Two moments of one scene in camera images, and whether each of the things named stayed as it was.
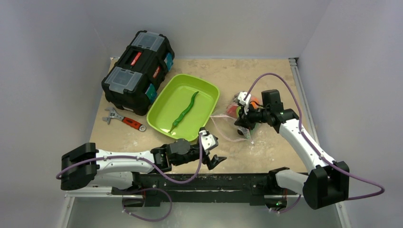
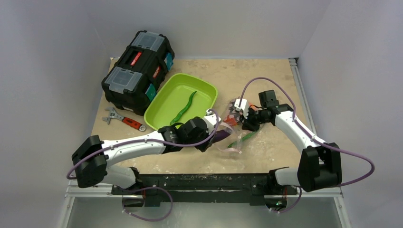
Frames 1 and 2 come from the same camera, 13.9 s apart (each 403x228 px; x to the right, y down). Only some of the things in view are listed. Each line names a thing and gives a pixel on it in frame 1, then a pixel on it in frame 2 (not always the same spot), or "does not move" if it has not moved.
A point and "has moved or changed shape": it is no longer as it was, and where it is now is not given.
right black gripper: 242,118 does not move
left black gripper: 210,163 to 203,147
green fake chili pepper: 176,122 has moved or changed shape
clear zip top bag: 225,122 to 239,136
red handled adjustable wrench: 129,122 does not move
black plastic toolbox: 132,83 does not move
